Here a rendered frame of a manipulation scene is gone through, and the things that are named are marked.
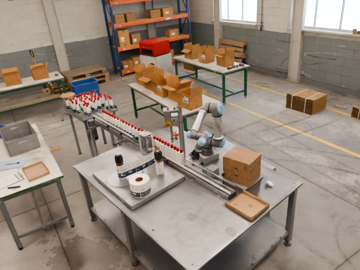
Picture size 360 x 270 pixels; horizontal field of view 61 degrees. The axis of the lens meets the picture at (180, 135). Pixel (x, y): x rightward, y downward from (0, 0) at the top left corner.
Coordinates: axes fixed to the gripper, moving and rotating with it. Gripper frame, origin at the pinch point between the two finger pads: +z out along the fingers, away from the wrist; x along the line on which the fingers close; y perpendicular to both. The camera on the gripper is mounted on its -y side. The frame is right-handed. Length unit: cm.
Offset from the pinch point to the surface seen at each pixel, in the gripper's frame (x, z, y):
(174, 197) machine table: 20.2, 13.0, 37.1
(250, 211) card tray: 76, -19, 2
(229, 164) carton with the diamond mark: 27.9, -16.9, -17.6
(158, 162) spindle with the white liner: -20.0, 8.5, 29.4
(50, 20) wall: -716, 305, -153
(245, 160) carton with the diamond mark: 37, -30, -24
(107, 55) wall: -636, 409, -308
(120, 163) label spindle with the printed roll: -42, 17, 60
